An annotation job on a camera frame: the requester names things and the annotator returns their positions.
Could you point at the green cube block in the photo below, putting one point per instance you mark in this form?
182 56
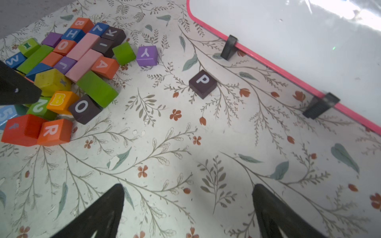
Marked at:
124 53

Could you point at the dark brown O block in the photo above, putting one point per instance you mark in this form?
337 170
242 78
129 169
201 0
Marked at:
85 109

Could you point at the black whiteboard foot left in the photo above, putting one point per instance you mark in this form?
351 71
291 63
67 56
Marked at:
229 47

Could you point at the blue H block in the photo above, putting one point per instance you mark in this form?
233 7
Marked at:
73 34

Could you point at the black whiteboard foot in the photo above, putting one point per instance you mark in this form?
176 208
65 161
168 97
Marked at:
229 47
318 106

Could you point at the red block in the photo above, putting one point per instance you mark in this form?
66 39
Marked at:
23 131

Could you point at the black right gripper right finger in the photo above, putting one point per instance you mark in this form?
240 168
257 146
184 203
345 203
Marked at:
275 217

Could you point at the orange R block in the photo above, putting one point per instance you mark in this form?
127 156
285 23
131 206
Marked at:
55 132

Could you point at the long green block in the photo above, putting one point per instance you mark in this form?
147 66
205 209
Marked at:
97 89

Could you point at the black whiteboard foot right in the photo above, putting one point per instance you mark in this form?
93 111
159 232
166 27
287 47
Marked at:
318 106

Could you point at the light blue 5 block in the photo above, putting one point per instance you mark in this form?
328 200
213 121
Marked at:
7 112

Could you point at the dark brown K block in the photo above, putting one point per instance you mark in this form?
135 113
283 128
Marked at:
116 35

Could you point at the orange B block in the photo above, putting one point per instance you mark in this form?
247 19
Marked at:
61 101

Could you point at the pink long block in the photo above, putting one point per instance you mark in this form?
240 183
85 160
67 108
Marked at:
83 65

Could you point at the orange A block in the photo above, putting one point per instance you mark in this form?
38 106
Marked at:
106 67

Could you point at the dark brown P block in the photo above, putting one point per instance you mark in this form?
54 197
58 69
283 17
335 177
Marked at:
203 84

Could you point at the pink framed whiteboard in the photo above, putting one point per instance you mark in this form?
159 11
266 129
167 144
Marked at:
322 46

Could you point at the purple Y block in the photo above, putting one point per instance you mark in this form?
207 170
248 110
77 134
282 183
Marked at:
147 56

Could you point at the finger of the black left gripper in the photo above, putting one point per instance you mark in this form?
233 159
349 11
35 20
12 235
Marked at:
16 89

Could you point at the green 2 block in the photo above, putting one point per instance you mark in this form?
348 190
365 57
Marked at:
39 109

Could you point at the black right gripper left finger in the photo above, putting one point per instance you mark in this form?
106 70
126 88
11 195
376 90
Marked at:
100 220

